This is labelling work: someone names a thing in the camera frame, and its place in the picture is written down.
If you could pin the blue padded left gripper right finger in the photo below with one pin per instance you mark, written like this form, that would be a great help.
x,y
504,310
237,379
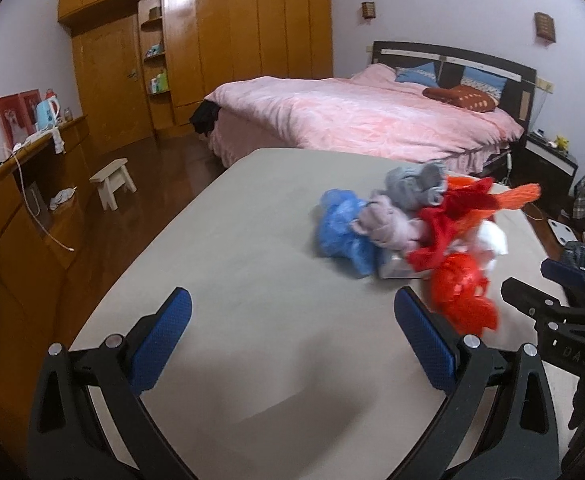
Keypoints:
x,y
497,420

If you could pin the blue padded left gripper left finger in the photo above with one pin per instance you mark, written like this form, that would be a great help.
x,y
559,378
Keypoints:
x,y
66,439

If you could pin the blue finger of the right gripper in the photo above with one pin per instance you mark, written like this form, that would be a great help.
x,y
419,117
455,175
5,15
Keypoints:
x,y
566,276

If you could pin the white tissue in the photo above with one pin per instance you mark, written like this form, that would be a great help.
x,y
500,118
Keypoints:
x,y
485,243

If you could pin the red plastic bag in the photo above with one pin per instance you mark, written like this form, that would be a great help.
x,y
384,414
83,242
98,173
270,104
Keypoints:
x,y
458,292

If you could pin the blue plastic bag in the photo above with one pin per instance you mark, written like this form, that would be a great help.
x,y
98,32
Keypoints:
x,y
335,234

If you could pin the white cardboard box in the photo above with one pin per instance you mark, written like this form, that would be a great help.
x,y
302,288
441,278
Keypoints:
x,y
392,266

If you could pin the pink face mask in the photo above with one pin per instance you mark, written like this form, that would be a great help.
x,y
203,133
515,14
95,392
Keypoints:
x,y
389,227

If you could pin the white bathroom scale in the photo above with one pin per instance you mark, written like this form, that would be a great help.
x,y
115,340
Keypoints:
x,y
562,233

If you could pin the black white nightstand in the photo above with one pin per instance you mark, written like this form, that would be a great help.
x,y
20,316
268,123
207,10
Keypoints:
x,y
536,161

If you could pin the orange knitted cloth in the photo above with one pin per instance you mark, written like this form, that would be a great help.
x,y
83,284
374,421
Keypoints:
x,y
511,199

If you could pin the yellow plush toy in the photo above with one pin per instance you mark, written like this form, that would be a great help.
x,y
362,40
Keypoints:
x,y
562,143

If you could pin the red cloth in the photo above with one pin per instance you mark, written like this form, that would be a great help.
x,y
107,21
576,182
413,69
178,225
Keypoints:
x,y
466,203

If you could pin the grey rolled sock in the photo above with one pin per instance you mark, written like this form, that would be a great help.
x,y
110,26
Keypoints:
x,y
412,187

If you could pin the black wooden headboard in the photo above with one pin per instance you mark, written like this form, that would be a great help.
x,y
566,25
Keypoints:
x,y
517,96

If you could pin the dark red patterned cushion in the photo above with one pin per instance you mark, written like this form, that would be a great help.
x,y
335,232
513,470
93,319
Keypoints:
x,y
461,96

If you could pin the right blue pillow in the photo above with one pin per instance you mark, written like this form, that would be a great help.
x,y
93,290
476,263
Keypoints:
x,y
491,84

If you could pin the blue pillow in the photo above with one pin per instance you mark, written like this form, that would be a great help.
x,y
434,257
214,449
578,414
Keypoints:
x,y
491,84
424,74

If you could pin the wooden sideboard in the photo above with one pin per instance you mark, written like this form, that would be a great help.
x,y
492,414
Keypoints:
x,y
36,247

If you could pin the white mask on sideboard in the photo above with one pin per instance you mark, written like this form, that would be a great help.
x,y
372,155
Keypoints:
x,y
61,198

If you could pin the small white wooden stool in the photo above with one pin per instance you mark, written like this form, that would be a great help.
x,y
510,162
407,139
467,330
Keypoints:
x,y
109,179

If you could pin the left blue pillow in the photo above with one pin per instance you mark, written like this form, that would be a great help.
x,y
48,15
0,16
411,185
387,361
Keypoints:
x,y
424,74

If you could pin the bed with pink duvet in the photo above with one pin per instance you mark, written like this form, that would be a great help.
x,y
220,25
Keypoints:
x,y
370,113

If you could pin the light blue electric kettle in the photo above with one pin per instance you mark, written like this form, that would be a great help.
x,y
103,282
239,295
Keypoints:
x,y
47,113

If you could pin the black clothing at bed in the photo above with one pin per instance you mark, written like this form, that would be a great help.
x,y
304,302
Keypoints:
x,y
204,117

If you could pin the wooden wardrobe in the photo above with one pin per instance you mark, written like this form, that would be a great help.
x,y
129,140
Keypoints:
x,y
142,66

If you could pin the right wall lamp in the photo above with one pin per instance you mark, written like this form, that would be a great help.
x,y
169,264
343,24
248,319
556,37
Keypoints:
x,y
545,27

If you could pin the wall lamp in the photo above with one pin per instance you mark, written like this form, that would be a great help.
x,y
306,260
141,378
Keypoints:
x,y
368,9
545,27

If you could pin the red photo frame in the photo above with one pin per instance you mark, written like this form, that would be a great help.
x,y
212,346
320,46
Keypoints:
x,y
18,115

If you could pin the left wall lamp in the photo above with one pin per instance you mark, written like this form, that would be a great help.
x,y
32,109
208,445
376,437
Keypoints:
x,y
368,9

